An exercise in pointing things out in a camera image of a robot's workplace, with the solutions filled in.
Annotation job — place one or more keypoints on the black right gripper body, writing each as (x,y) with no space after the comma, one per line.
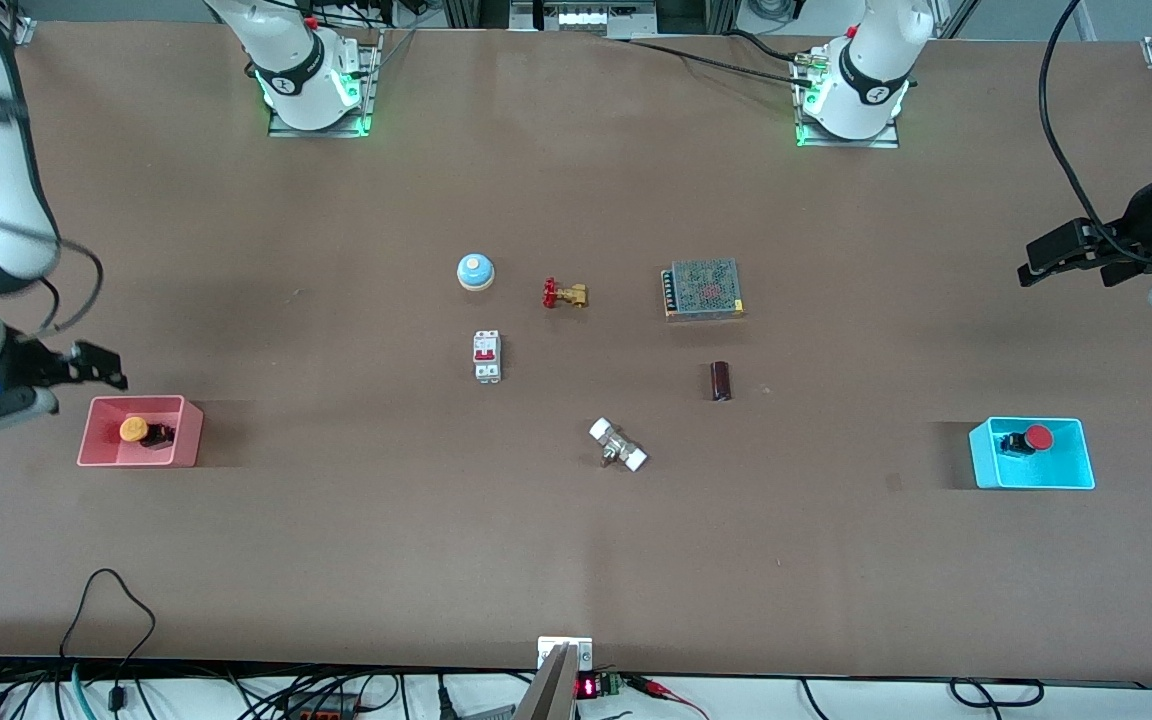
(29,366)

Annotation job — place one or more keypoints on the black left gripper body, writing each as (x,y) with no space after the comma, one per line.
(1143,224)

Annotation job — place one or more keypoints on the yellow mushroom push button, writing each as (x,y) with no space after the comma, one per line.
(133,429)

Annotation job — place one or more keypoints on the red mushroom push button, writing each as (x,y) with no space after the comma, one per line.
(1036,437)

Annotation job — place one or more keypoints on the pink plastic box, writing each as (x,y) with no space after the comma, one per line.
(136,458)

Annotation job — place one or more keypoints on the cyan plastic box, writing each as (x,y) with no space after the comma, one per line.
(1031,470)

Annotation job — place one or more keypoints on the metal mesh power supply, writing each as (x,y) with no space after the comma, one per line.
(704,290)

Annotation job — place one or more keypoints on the dark brown cylindrical capacitor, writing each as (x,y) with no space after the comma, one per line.
(721,381)

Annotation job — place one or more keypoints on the blue and white bell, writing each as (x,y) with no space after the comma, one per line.
(475,271)

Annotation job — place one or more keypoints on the metal fitting with white ends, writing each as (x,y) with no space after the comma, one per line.
(618,445)

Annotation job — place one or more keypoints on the grey power strip box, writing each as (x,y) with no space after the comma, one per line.
(586,15)

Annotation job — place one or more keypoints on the red digit display module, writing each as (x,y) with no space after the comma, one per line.
(588,687)

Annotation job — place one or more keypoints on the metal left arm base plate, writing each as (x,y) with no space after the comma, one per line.
(851,142)

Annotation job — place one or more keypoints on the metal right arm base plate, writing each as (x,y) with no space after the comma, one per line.
(361,100)

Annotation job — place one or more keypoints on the white circuit breaker red switch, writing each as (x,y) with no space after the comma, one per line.
(487,358)

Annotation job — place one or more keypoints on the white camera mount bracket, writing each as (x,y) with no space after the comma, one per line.
(548,648)

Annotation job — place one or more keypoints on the grey metal mount bar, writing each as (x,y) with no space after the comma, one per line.
(548,690)

